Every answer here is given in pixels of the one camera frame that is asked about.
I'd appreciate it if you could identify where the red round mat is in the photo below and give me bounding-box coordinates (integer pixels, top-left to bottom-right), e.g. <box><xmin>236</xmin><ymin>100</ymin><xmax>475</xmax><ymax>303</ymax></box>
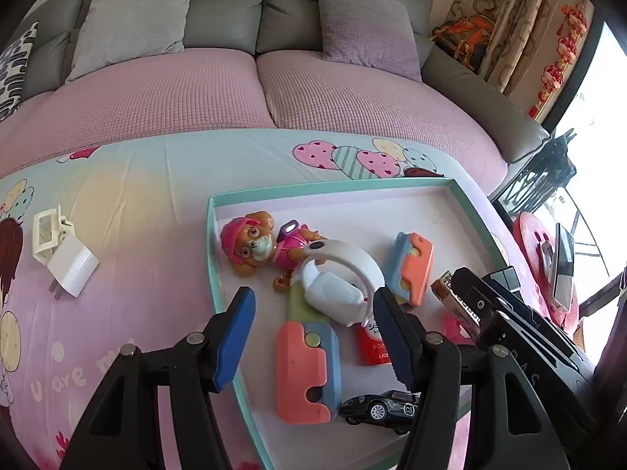
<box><xmin>513</xmin><ymin>210</ymin><xmax>580</xmax><ymax>327</ymax></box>

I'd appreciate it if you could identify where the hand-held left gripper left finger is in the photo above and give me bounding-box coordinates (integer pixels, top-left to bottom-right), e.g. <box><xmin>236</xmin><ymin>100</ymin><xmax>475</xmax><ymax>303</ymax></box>
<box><xmin>59</xmin><ymin>286</ymin><xmax>257</xmax><ymax>470</ymax></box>

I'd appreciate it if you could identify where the black gold patterned box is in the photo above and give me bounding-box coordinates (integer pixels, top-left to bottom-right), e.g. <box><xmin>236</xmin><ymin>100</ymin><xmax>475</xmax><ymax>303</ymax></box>
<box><xmin>431</xmin><ymin>270</ymin><xmax>483</xmax><ymax>340</ymax></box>

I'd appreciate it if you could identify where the grey sofa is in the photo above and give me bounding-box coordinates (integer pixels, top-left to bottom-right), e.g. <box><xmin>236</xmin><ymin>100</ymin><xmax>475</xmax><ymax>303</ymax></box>
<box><xmin>0</xmin><ymin>0</ymin><xmax>552</xmax><ymax>165</ymax></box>

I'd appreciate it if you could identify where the pink puppy toy figure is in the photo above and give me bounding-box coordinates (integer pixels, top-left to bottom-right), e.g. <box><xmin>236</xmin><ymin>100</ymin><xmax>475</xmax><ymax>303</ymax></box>
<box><xmin>219</xmin><ymin>210</ymin><xmax>330</xmax><ymax>295</ymax></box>

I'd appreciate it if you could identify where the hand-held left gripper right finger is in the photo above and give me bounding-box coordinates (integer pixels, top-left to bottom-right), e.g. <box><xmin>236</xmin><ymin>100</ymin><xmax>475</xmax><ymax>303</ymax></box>
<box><xmin>372</xmin><ymin>286</ymin><xmax>571</xmax><ymax>470</ymax></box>

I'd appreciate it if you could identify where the black white patterned cushion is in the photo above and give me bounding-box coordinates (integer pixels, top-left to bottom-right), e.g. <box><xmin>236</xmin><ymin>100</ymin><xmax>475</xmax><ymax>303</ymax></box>
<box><xmin>0</xmin><ymin>22</ymin><xmax>39</xmax><ymax>121</ymax></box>

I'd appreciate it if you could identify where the red glue bottle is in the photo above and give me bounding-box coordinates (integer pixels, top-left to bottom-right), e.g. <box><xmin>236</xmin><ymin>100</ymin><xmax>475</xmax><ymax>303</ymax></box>
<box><xmin>356</xmin><ymin>320</ymin><xmax>393</xmax><ymax>367</ymax></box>

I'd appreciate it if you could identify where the cartoon printed blanket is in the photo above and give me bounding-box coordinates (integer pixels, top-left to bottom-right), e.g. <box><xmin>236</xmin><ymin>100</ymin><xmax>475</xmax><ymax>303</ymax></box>
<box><xmin>0</xmin><ymin>127</ymin><xmax>554</xmax><ymax>470</ymax></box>

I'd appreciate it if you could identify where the cream hair clip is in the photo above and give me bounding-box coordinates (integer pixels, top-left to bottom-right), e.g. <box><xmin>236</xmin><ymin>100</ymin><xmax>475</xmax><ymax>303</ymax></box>
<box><xmin>33</xmin><ymin>208</ymin><xmax>75</xmax><ymax>264</ymax></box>

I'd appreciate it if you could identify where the beige patterned curtain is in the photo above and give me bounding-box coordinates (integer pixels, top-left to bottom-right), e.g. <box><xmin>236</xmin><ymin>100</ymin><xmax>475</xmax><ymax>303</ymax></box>
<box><xmin>453</xmin><ymin>0</ymin><xmax>565</xmax><ymax>98</ymax></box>

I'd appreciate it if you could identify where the orange blue toy knife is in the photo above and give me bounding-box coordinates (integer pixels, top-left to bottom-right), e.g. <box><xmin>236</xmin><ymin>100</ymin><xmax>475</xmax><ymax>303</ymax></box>
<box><xmin>383</xmin><ymin>231</ymin><xmax>436</xmax><ymax>307</ymax></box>

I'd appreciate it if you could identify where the white smart watch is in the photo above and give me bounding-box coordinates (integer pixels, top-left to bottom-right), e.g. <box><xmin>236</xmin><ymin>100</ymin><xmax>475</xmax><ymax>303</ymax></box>
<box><xmin>300</xmin><ymin>240</ymin><xmax>389</xmax><ymax>327</ymax></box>

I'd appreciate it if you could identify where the teal box lid tray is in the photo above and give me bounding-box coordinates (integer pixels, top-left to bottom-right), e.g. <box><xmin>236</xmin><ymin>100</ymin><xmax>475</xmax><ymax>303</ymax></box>
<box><xmin>206</xmin><ymin>177</ymin><xmax>511</xmax><ymax>470</ymax></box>

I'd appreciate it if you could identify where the white charger plug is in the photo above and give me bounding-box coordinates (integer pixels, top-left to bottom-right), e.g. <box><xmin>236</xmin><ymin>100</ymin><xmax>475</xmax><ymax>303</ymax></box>
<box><xmin>47</xmin><ymin>232</ymin><xmax>100</xmax><ymax>303</ymax></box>

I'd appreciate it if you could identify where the black toy car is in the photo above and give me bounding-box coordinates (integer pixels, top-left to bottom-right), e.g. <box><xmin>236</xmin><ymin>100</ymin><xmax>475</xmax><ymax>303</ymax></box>
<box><xmin>339</xmin><ymin>389</ymin><xmax>423</xmax><ymax>435</ymax></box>

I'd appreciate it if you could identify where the red hanging decoration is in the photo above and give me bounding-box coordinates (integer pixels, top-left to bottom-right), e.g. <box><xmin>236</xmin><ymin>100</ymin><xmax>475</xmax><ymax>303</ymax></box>
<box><xmin>528</xmin><ymin>2</ymin><xmax>589</xmax><ymax>119</ymax></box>

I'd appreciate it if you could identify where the pink sofa cover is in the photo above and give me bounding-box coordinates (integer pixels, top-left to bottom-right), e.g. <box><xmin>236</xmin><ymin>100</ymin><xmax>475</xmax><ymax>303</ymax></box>
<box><xmin>0</xmin><ymin>46</ymin><xmax>507</xmax><ymax>192</ymax></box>

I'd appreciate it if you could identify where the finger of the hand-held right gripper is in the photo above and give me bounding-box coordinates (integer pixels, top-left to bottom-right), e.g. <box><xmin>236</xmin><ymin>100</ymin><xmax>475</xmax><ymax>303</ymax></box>
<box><xmin>451</xmin><ymin>268</ymin><xmax>495</xmax><ymax>338</ymax></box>
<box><xmin>482</xmin><ymin>265</ymin><xmax>532</xmax><ymax>311</ymax></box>

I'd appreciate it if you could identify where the black metal chair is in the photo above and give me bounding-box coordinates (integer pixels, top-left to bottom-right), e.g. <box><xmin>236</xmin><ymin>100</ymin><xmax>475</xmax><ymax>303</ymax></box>
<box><xmin>491</xmin><ymin>127</ymin><xmax>579</xmax><ymax>217</ymax></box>

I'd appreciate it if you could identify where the grey cushion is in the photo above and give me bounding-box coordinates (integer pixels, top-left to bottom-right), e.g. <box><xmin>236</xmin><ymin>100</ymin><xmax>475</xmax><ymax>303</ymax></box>
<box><xmin>65</xmin><ymin>0</ymin><xmax>205</xmax><ymax>83</ymax></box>
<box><xmin>313</xmin><ymin>0</ymin><xmax>424</xmax><ymax>84</ymax></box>

